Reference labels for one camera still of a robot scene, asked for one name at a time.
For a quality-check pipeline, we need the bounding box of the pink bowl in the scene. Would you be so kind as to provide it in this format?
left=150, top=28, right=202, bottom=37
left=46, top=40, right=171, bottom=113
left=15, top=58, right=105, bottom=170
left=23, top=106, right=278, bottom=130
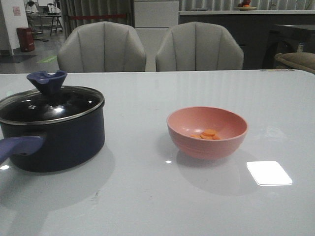
left=167, top=106, right=248, bottom=160

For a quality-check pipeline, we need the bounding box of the dark blue pot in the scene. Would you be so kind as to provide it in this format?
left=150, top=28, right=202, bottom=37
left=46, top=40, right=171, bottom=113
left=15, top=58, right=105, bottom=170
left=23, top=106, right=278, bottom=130
left=0, top=105, right=105, bottom=172

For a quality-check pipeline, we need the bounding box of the glass lid blue knob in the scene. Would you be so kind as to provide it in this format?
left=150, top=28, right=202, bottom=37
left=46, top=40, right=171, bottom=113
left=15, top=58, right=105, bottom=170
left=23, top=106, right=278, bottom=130
left=0, top=70, right=105, bottom=125

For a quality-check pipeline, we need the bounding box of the right grey chair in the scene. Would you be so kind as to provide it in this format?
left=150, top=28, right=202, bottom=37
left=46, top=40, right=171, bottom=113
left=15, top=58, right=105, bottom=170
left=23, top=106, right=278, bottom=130
left=156, top=22, right=244, bottom=72

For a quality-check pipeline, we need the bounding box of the grey chair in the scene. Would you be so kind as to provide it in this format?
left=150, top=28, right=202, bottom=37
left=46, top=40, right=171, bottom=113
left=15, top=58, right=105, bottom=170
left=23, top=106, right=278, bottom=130
left=57, top=21, right=147, bottom=73
left=156, top=22, right=244, bottom=72

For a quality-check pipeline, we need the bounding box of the left grey chair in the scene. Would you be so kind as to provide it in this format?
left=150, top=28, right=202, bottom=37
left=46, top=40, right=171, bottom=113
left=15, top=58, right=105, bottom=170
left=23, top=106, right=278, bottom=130
left=57, top=21, right=147, bottom=73

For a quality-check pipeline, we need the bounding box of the white cabinet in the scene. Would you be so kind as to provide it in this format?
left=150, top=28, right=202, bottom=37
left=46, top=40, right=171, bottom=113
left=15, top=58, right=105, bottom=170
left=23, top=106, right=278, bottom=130
left=133, top=0, right=179, bottom=72

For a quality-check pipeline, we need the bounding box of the dark kitchen counter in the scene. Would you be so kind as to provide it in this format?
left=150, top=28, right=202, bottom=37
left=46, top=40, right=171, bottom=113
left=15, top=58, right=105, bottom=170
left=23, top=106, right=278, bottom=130
left=179, top=10, right=315, bottom=69

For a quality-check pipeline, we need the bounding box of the red barrier belt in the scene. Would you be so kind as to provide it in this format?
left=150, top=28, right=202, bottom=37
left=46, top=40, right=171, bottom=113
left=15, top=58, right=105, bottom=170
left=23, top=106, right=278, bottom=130
left=68, top=14, right=127, bottom=20

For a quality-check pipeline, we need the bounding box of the fruit plate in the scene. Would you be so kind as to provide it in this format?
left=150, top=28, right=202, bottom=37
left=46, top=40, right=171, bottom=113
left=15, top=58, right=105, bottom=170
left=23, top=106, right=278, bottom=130
left=236, top=0, right=256, bottom=11

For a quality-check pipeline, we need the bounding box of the background metal desk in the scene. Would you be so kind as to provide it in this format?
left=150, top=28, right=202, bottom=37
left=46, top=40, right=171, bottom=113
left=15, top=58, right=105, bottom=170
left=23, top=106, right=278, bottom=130
left=26, top=12, right=63, bottom=35

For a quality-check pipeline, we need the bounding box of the dark side table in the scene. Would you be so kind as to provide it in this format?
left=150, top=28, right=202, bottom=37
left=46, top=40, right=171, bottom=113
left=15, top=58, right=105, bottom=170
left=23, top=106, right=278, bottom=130
left=262, top=25, right=315, bottom=69

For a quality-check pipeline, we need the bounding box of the red bin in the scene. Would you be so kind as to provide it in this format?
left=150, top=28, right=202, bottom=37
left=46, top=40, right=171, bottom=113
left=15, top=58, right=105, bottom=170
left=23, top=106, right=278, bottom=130
left=17, top=27, right=35, bottom=52

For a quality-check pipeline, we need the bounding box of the tan cushion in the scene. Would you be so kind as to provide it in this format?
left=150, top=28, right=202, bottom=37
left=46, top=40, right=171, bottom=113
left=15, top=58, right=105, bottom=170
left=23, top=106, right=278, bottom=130
left=274, top=52, right=315, bottom=74

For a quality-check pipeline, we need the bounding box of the dark floor mat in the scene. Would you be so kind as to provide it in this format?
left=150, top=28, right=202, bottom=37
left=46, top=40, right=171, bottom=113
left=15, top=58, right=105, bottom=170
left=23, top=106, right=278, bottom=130
left=0, top=55, right=35, bottom=63

